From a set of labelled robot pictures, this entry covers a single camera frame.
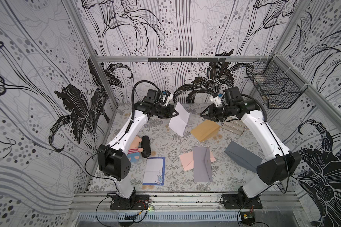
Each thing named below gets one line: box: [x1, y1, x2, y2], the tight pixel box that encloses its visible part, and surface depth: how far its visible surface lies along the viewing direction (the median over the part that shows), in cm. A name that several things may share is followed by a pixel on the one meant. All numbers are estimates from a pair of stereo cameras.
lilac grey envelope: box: [193, 146, 214, 183], surface depth 87 cm
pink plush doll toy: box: [126, 135, 144, 163], surface depth 88 cm
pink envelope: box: [179, 150, 217, 172], surface depth 90 cm
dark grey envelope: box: [224, 140, 263, 174], surface depth 92 cm
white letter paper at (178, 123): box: [168, 101, 190, 137], surface depth 80 cm
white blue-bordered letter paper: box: [142, 156, 166, 186], surface depth 85 cm
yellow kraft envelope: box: [190, 119, 221, 142], surface depth 104 cm
